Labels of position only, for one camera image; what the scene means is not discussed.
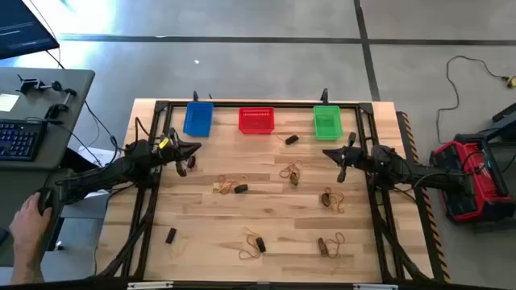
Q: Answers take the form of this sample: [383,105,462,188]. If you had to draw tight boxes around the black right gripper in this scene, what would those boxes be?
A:
[322,131,374,184]

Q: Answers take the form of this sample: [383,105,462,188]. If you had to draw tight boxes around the pale yellow sticky note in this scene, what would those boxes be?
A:
[0,93,20,113]

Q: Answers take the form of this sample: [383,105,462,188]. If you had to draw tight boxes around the white paper sheet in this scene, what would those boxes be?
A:
[74,145,120,168]

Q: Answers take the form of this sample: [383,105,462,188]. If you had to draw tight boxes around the person's hand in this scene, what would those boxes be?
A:
[8,192,53,259]

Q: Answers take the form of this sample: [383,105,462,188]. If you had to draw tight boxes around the black monitor cable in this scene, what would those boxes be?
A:
[44,48,65,70]

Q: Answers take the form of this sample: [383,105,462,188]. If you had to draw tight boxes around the person's forearm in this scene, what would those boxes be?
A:
[8,249,45,285]

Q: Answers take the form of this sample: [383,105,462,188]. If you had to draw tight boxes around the red plastic basket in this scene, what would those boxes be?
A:
[238,106,276,135]

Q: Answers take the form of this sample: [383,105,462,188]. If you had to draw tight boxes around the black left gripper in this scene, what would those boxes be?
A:
[155,127,202,178]

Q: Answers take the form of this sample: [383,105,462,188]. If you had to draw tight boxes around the black floor cable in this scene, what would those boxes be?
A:
[436,55,510,145]

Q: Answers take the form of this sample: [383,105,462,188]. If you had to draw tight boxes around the grey desk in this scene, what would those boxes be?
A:
[0,67,96,269]

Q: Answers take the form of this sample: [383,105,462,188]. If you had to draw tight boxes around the black computer monitor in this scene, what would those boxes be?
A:
[0,0,60,60]

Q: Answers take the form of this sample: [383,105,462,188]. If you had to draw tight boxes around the yellow black hazard strip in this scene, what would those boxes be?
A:
[397,111,452,283]

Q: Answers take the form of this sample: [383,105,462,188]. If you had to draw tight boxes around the blue plastic basket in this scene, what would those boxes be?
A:
[182,101,214,138]

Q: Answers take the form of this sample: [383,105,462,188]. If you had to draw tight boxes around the black equipment stand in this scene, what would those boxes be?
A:
[477,101,516,142]

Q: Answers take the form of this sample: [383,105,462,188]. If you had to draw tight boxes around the yellow thin rubber band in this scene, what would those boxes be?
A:
[212,179,235,196]
[241,226,261,242]
[171,236,190,259]
[328,186,346,214]
[328,243,348,270]
[281,159,302,178]

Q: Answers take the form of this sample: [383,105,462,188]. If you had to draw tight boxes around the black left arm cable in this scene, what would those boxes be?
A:
[134,116,162,152]

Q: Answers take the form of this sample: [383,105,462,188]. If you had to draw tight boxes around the black metal table frame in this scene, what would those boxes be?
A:
[94,99,435,283]

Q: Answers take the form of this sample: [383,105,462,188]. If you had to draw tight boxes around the white metal bracket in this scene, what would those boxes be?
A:
[352,283,399,290]
[127,280,174,290]

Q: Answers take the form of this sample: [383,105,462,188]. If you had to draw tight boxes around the green plastic basket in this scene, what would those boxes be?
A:
[313,105,344,142]

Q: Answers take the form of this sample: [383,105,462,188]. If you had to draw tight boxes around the black backlit keyboard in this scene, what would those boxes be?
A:
[0,118,48,162]

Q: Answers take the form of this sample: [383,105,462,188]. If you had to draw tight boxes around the red and black tool case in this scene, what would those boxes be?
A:
[428,133,516,225]

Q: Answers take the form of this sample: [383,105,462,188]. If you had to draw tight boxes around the black desk clamp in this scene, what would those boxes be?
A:
[43,88,77,122]
[16,73,64,96]

